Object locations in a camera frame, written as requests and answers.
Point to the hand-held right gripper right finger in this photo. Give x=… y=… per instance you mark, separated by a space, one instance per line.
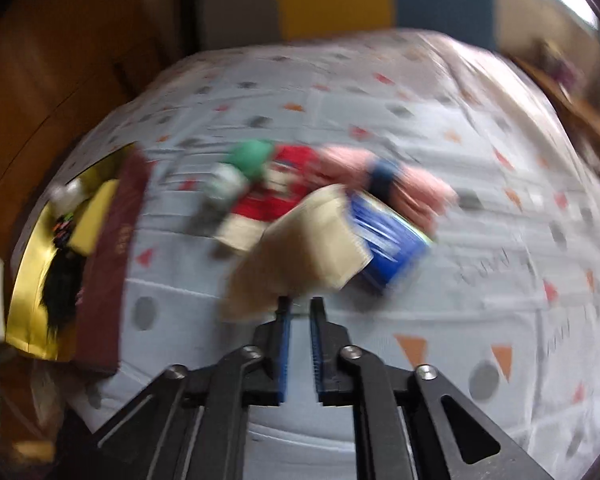
x=317 y=355

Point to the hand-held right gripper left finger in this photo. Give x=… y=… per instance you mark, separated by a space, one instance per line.
x=284 y=355

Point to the black mesh puff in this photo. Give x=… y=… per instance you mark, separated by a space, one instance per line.
x=62 y=285

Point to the dark scrunchie with orange bits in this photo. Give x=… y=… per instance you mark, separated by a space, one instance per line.
x=62 y=230

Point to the beige cloth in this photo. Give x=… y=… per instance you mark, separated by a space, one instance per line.
x=305 y=245

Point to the maroon gift box gold lining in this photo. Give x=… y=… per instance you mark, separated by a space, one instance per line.
x=105 y=270

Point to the white oval case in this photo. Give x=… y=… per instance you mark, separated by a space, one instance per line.
x=67 y=194

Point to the yellow sponge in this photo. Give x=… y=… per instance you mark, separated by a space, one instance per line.
x=92 y=220

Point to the blue packet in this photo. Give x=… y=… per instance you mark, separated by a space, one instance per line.
x=385 y=245

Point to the red sock with cream cuff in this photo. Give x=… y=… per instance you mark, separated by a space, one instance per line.
x=280 y=180

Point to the pink towel with blue band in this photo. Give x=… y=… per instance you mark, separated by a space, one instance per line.
x=345 y=165

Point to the wooden wardrobe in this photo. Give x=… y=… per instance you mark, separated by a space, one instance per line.
x=55 y=60

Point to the black rolled mat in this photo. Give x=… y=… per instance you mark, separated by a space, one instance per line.
x=190 y=10

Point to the grey yellow blue headboard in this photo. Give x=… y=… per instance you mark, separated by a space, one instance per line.
x=330 y=0

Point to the wooden side shelf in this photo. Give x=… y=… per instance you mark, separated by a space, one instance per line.
x=580 y=110

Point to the purple box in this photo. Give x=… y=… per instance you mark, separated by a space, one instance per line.
x=562 y=67

